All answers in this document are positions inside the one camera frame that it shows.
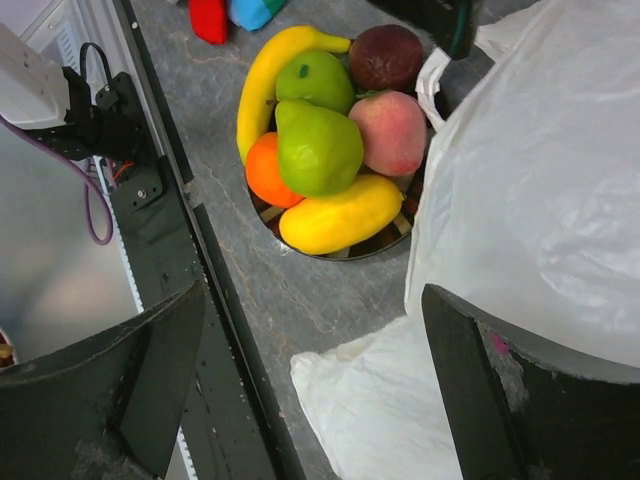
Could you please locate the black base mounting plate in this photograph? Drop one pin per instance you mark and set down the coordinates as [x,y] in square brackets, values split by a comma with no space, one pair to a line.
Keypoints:
[230,423]

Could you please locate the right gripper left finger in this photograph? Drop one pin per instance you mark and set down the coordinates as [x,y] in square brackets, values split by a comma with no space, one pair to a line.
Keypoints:
[106,407]

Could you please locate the dark rimmed ceramic plate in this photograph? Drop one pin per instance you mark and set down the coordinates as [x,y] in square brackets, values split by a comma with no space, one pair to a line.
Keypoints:
[400,227]

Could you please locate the green fake pear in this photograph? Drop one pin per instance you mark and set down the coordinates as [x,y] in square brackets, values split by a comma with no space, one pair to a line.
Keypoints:
[320,151]

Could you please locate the white plastic bag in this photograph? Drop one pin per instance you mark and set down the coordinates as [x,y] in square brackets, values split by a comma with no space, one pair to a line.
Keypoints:
[530,213]

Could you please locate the green fake apple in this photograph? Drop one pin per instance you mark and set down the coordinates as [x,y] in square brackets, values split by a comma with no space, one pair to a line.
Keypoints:
[319,78]

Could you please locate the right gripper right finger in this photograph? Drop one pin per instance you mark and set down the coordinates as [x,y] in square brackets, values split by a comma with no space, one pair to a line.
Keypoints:
[513,415]

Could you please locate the fake orange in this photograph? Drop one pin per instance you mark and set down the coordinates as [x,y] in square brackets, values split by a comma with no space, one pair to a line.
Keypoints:
[262,173]

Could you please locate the pink fake peach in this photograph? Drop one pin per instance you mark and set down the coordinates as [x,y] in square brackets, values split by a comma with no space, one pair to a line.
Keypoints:
[394,132]

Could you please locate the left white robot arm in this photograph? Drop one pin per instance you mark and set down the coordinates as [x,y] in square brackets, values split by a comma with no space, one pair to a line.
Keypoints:
[52,105]

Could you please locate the dark purple fake fruit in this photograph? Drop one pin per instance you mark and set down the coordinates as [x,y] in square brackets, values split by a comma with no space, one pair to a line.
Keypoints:
[386,57]

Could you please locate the yellow fake banana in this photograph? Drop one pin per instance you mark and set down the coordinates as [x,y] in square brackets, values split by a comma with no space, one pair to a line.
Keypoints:
[259,90]

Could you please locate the colourful cartoon cloth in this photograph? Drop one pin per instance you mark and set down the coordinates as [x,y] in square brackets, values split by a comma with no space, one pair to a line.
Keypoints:
[210,19]

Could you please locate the yellow fake mango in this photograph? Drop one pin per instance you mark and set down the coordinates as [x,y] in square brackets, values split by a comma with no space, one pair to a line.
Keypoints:
[318,226]

